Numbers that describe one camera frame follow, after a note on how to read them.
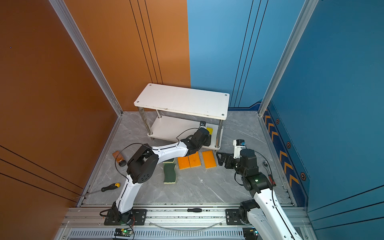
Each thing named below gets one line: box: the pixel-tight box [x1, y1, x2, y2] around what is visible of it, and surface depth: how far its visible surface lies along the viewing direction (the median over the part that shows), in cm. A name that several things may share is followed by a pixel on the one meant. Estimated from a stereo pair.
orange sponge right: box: [201, 150, 217, 169], surface depth 94 cm
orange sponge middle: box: [188, 151, 201, 168], surface depth 93 cm
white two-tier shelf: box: [134, 83, 230, 149], surface depth 82 cm
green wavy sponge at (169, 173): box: [163, 163, 177, 184], surface depth 86 cm
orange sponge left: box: [177, 156, 191, 170], surface depth 93 cm
